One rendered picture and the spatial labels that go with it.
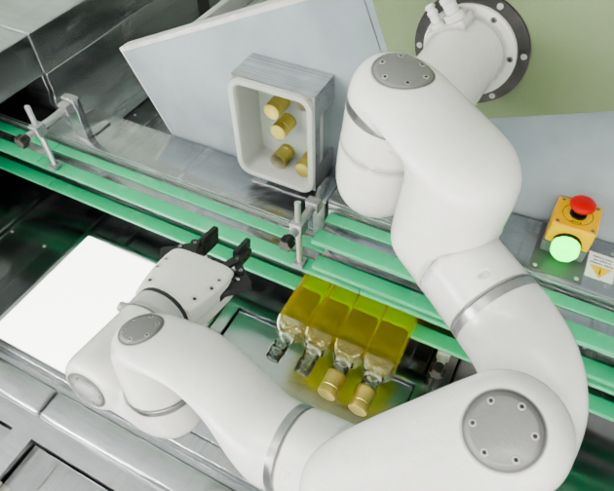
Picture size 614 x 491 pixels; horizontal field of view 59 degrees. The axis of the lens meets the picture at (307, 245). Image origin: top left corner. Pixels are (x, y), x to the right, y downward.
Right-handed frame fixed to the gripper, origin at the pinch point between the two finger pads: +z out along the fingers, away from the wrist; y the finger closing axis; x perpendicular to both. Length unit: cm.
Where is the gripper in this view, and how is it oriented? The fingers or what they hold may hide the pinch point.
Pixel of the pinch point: (225, 246)
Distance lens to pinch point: 80.7
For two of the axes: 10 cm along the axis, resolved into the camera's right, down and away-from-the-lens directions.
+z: 4.2, -5.4, 7.3
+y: 9.0, 3.3, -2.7
